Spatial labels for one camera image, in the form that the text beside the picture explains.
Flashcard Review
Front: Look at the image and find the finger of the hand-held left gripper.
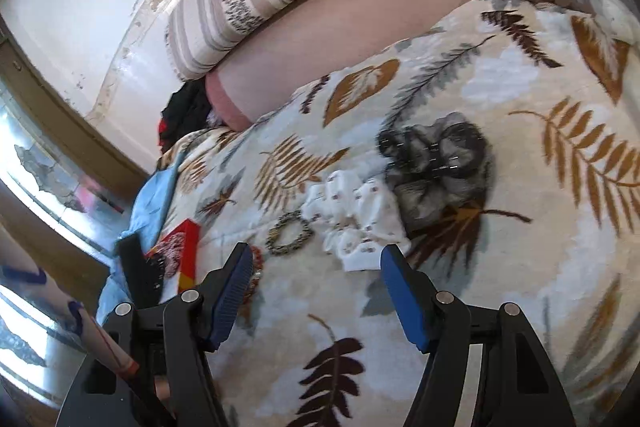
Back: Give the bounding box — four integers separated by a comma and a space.
116, 234, 167, 308

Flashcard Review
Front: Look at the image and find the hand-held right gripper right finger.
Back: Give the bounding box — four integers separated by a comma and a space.
380, 244, 578, 427

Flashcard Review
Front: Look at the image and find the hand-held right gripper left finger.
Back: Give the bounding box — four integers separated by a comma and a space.
55, 242, 256, 427

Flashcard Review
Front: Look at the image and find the red jewelry box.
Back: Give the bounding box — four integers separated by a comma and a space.
142, 218, 202, 303

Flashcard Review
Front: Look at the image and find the dark gold beaded bracelet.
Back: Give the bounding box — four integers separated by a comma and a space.
265, 211, 317, 258

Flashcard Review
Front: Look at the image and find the large white patterned scrunchie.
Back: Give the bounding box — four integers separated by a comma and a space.
300, 169, 412, 273

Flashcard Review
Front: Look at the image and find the black grey scrunchie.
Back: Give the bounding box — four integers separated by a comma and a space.
376, 117, 493, 233

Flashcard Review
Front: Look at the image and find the person's left forearm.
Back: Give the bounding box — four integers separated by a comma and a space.
0, 264, 141, 378

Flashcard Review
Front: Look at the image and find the light blue cloth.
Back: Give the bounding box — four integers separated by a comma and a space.
95, 164, 181, 323

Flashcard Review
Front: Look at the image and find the leaf print fleece blanket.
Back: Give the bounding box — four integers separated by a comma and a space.
95, 0, 640, 427

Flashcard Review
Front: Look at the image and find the dark clothes pile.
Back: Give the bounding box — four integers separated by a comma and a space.
157, 79, 216, 152

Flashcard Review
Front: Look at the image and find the pink quilted cushion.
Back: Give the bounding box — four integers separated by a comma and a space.
205, 0, 501, 132

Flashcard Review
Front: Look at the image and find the white dotted scrunchie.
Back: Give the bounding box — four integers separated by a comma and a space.
587, 0, 636, 42

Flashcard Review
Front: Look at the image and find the brown window frame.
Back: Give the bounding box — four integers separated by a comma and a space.
0, 14, 166, 188

